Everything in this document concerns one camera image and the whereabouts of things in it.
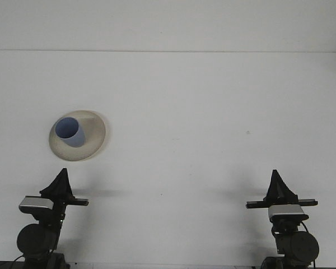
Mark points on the pale blue cup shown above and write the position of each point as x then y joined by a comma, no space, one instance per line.
68,129

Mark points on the pale round plate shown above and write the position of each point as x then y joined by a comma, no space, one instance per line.
92,145

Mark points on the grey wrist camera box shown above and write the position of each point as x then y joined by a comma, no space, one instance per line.
35,204
287,210

